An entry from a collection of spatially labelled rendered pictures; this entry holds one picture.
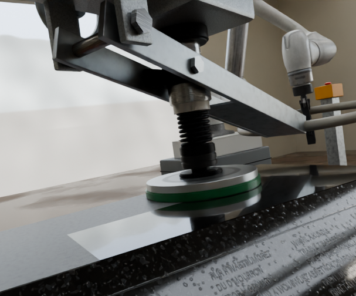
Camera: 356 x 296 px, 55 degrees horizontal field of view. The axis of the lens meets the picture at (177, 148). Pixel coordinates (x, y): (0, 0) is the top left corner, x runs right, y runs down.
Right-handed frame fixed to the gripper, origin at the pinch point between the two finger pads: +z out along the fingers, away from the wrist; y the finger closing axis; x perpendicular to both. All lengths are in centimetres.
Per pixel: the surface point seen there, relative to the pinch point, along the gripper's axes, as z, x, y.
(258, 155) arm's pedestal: 7.7, -24.9, -15.2
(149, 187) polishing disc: -8, -23, 94
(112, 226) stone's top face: -6, -22, 109
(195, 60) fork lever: -27, -10, 93
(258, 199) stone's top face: -5, -4, 98
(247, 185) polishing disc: -5, -6, 91
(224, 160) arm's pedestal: 4.8, -36.3, 3.1
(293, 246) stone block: -1, 1, 105
